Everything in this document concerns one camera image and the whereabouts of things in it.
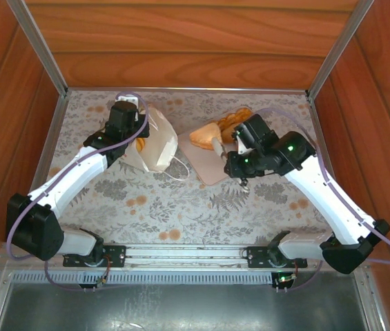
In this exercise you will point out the triangular fake toast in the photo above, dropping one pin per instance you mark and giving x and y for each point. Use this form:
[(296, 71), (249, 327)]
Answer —
[(205, 136)]

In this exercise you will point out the orange white fake croissant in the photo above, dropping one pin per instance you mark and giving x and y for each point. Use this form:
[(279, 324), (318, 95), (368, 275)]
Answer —
[(141, 145)]

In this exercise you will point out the braided orange fake bread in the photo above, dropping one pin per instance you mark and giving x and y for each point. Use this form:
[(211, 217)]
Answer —
[(236, 117)]

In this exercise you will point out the white printed paper bag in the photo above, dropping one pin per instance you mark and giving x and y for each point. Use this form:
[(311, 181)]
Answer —
[(160, 145)]

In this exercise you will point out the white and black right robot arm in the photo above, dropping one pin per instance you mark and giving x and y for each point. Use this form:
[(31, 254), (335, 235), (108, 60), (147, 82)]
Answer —
[(332, 200)]

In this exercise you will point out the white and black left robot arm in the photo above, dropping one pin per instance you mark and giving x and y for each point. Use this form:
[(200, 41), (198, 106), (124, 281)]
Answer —
[(74, 172)]

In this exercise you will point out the beige square tray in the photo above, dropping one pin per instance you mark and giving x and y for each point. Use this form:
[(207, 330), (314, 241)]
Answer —
[(198, 162)]

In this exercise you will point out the floral patterned tablecloth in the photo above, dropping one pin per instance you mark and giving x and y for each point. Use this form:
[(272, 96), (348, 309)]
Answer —
[(198, 213)]

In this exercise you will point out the small board with green light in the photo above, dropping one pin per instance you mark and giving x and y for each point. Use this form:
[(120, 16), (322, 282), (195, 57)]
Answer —
[(284, 278)]

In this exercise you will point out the shiny metal sheet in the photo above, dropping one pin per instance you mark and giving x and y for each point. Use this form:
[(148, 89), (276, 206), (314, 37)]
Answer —
[(181, 307)]

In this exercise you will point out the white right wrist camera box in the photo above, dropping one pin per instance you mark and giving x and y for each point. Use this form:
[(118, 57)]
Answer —
[(241, 145)]

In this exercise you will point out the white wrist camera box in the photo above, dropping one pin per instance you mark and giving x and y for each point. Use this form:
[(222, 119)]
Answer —
[(127, 101), (241, 145)]

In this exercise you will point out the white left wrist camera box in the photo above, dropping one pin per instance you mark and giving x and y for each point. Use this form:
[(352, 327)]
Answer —
[(127, 101)]

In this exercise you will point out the aluminium side rail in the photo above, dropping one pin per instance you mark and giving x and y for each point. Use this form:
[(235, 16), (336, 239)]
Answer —
[(318, 120), (47, 155)]

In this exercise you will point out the aluminium back rail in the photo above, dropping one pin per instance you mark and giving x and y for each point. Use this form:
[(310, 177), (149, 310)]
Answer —
[(187, 89)]

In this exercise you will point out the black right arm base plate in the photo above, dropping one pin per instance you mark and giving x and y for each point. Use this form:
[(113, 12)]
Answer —
[(255, 257)]

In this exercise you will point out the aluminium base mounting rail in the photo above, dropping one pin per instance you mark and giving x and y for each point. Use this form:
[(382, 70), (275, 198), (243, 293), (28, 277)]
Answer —
[(181, 253)]

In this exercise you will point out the aluminium frame post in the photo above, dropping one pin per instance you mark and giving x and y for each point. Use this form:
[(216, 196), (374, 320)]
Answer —
[(39, 48), (339, 48)]

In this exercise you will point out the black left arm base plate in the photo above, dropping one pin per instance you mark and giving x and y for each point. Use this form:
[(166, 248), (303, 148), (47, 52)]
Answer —
[(115, 257)]

